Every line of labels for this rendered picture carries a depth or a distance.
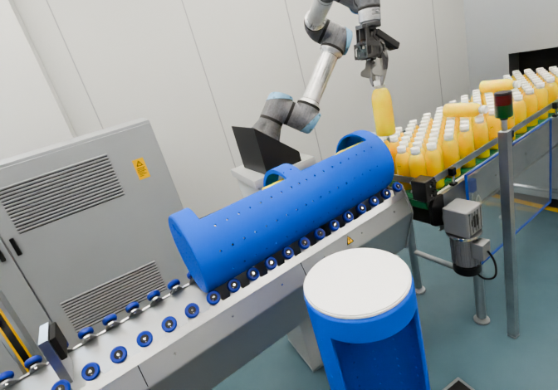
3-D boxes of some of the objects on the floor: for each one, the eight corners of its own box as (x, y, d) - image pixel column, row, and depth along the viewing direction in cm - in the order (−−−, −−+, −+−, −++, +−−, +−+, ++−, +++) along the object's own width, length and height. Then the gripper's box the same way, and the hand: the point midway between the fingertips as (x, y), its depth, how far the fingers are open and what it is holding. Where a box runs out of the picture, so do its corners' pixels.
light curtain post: (117, 502, 153) (-129, 136, 98) (130, 491, 156) (-101, 129, 100) (119, 515, 148) (-140, 137, 92) (133, 504, 151) (-110, 130, 95)
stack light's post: (506, 335, 179) (496, 132, 143) (511, 330, 181) (501, 129, 145) (516, 339, 176) (506, 132, 140) (519, 334, 177) (511, 129, 141)
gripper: (348, 27, 123) (353, 89, 128) (369, 19, 113) (374, 86, 118) (367, 26, 127) (371, 86, 131) (389, 18, 116) (393, 84, 121)
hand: (379, 81), depth 125 cm, fingers closed on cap, 4 cm apart
